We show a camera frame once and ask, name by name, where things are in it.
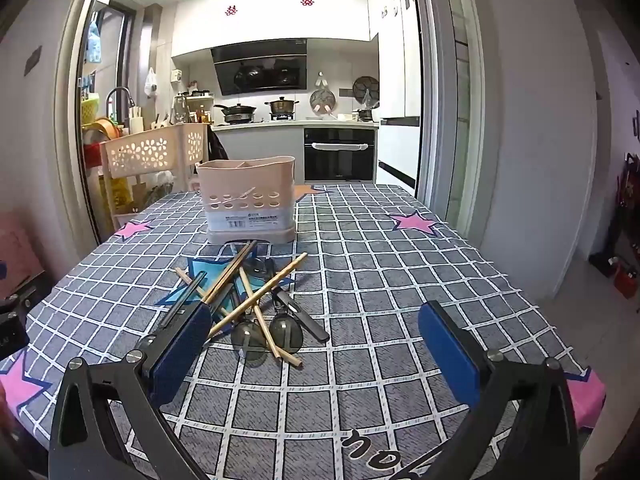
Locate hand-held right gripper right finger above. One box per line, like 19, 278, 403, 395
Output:
417, 301, 593, 480

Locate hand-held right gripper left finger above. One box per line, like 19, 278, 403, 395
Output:
47, 301, 213, 480

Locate wooden chopstick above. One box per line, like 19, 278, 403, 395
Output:
239, 266, 281, 362
201, 241, 251, 304
174, 267, 305, 371
207, 253, 308, 338
206, 241, 258, 307

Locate pink plastic utensil holder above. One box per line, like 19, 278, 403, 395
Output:
194, 157, 299, 244

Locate grey checked star tablecloth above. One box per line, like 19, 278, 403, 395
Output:
0, 183, 606, 480

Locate beige plastic shelf cart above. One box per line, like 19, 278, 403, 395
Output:
100, 122, 208, 231

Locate black garment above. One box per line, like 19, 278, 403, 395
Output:
207, 129, 228, 161

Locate orange basin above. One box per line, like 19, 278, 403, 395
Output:
82, 116, 121, 143

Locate grey kitchen counter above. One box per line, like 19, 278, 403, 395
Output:
207, 119, 379, 186

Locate black built-in oven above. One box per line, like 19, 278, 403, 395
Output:
303, 127, 377, 184

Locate row of condiment bottles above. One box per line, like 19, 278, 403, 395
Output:
172, 91, 213, 125

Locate sliding glass door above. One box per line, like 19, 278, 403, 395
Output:
420, 0, 482, 231

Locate black wok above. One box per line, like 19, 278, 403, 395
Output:
214, 103, 257, 123

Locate steel kitchen faucet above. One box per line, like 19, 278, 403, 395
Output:
106, 87, 136, 121

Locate steel cooking pot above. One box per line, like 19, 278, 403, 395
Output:
265, 96, 300, 116

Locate white refrigerator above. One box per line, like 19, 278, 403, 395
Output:
368, 0, 426, 196

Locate black range hood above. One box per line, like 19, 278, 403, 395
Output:
210, 38, 307, 97

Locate white upper cabinets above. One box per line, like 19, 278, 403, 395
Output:
170, 0, 381, 58

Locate round dark wall trivet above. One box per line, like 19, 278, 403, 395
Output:
352, 76, 379, 101

